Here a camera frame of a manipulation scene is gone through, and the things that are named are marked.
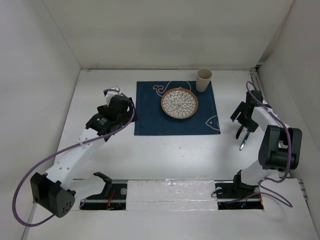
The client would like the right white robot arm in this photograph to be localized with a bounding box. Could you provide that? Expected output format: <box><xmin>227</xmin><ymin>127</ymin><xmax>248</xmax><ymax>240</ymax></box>
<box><xmin>230</xmin><ymin>90</ymin><xmax>303</xmax><ymax>197</ymax></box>

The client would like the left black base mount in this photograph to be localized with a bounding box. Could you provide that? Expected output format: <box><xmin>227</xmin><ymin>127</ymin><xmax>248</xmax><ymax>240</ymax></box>
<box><xmin>79</xmin><ymin>172</ymin><xmax>128</xmax><ymax>211</ymax></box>

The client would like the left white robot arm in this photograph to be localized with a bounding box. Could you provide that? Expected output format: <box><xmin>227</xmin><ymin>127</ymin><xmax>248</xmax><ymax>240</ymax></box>
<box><xmin>30</xmin><ymin>95</ymin><xmax>138</xmax><ymax>218</ymax></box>

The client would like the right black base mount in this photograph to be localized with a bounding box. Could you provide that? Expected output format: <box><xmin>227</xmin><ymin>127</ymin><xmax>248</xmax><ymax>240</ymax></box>
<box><xmin>211</xmin><ymin>180</ymin><xmax>264</xmax><ymax>210</ymax></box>

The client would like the green-handled metal fork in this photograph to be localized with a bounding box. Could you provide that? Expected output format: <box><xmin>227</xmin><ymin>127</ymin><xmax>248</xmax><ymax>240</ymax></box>
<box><xmin>239</xmin><ymin>132</ymin><xmax>250</xmax><ymax>151</ymax></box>

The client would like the aluminium side rail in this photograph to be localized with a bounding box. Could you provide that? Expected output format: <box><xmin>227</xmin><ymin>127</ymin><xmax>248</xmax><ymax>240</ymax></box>
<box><xmin>246</xmin><ymin>67</ymin><xmax>303</xmax><ymax>207</ymax></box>

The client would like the blue whale cloth napkin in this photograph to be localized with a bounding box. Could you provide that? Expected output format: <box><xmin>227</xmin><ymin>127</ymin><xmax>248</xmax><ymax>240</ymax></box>
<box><xmin>134</xmin><ymin>81</ymin><xmax>221</xmax><ymax>136</ymax></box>

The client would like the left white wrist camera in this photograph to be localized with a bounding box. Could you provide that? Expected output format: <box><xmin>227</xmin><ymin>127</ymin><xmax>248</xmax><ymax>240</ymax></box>
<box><xmin>103</xmin><ymin>87</ymin><xmax>122</xmax><ymax>105</ymax></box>

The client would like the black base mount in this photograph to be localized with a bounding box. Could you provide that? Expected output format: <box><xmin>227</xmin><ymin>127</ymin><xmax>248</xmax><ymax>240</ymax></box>
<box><xmin>79</xmin><ymin>172</ymin><xmax>128</xmax><ymax>211</ymax></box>
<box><xmin>211</xmin><ymin>180</ymin><xmax>264</xmax><ymax>210</ymax></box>

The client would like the floral orange-rimmed plate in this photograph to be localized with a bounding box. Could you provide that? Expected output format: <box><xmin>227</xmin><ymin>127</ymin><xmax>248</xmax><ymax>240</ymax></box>
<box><xmin>160</xmin><ymin>87</ymin><xmax>199</xmax><ymax>119</ymax></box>

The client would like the beige ceramic cup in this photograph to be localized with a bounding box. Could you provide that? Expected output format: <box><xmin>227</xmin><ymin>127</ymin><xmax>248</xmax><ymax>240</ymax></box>
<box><xmin>196</xmin><ymin>68</ymin><xmax>212</xmax><ymax>93</ymax></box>

